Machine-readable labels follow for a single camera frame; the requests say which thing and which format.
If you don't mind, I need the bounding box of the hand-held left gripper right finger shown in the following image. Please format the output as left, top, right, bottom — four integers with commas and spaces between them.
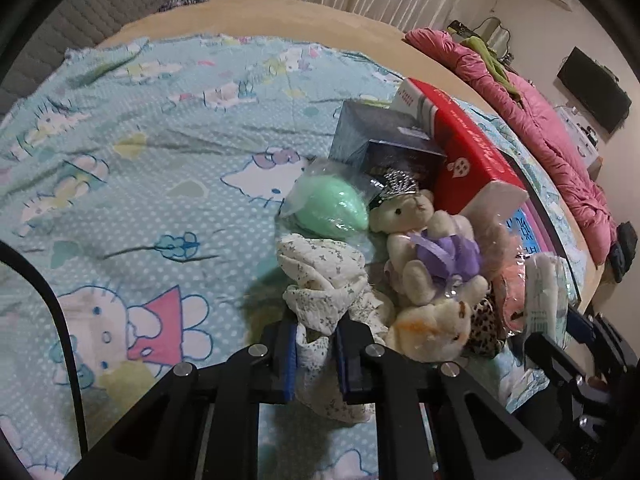
334, 320, 576, 480

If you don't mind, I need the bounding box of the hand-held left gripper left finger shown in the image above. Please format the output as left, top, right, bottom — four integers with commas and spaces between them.
65, 317, 301, 480

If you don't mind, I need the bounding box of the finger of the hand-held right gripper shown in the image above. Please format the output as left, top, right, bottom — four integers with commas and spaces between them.
565, 307, 603, 348
522, 332, 583, 398

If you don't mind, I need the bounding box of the green white tissue pack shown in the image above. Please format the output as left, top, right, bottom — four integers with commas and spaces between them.
522, 252, 568, 351

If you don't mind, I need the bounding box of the white floral cloth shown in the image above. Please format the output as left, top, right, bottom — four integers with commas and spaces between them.
276, 232, 396, 423

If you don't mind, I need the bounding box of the pink book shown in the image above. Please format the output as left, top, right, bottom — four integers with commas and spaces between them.
500, 150, 583, 311

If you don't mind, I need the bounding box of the mint green sponge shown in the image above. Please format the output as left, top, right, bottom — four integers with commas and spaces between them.
279, 157, 371, 241

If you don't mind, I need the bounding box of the pink plush pouch in wrap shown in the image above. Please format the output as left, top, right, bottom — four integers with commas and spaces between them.
492, 260, 531, 333

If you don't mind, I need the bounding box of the leopard print cloth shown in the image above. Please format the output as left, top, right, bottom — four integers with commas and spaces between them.
460, 297, 506, 358

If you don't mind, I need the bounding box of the black bag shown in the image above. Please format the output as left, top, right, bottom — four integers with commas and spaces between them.
607, 221, 640, 285

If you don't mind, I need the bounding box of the cream plush toy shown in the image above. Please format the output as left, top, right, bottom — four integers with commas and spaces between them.
385, 300, 473, 361

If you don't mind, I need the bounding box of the teddy bear with purple dress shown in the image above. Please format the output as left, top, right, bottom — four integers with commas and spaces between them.
367, 170, 491, 306

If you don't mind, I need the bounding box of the white cabinet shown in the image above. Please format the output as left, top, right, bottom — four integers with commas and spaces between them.
555, 105, 603, 181

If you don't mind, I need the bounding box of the red tissue pack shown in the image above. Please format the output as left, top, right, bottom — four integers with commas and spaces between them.
390, 77, 531, 221

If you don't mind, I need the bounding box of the pink quilt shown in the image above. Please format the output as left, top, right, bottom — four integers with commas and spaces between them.
404, 27, 618, 266

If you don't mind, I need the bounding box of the light blue printed blanket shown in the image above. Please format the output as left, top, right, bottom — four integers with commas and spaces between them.
0, 35, 588, 480

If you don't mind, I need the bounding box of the black television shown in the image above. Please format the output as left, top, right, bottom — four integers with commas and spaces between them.
556, 46, 632, 135

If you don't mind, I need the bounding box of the dark blue box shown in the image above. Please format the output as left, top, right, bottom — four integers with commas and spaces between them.
330, 100, 431, 171

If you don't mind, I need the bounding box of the green garment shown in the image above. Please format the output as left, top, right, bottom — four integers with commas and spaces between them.
460, 35, 526, 106

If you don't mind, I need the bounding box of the cluttered dressing table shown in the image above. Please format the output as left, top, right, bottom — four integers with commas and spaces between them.
445, 17, 521, 66

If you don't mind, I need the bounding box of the beige bed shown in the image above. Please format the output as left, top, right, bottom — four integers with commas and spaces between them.
97, 0, 598, 311

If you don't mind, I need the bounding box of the grey quilted headboard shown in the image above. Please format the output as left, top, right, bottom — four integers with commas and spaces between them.
0, 0, 188, 116

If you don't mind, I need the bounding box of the black cable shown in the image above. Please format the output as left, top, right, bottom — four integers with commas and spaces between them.
0, 240, 91, 453

